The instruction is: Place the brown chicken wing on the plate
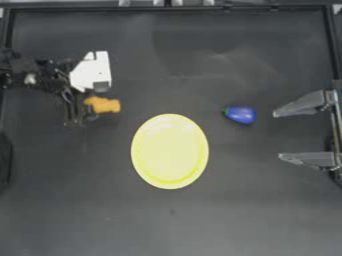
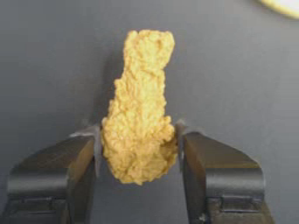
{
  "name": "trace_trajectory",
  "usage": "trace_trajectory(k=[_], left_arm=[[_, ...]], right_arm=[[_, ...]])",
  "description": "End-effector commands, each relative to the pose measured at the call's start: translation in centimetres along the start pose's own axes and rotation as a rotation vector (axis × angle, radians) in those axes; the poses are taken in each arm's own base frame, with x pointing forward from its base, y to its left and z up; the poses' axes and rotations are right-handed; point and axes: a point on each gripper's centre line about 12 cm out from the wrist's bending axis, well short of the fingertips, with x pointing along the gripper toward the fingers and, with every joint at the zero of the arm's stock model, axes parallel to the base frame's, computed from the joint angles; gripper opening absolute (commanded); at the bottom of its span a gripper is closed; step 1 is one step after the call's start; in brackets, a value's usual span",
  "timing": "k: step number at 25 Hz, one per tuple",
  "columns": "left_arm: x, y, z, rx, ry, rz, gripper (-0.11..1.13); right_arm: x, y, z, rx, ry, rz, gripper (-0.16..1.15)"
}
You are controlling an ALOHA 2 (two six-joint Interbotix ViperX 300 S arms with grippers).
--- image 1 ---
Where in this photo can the brown toy chicken wing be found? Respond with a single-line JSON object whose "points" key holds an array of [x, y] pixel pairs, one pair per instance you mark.
{"points": [[103, 105]]}

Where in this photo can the yellow plate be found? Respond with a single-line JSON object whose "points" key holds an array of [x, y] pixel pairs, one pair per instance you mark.
{"points": [[170, 151]]}

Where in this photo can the purple toy eggplant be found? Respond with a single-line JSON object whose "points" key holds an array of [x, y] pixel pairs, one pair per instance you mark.
{"points": [[241, 114]]}

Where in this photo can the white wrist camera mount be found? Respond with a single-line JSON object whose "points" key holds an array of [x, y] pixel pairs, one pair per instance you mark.
{"points": [[91, 71]]}

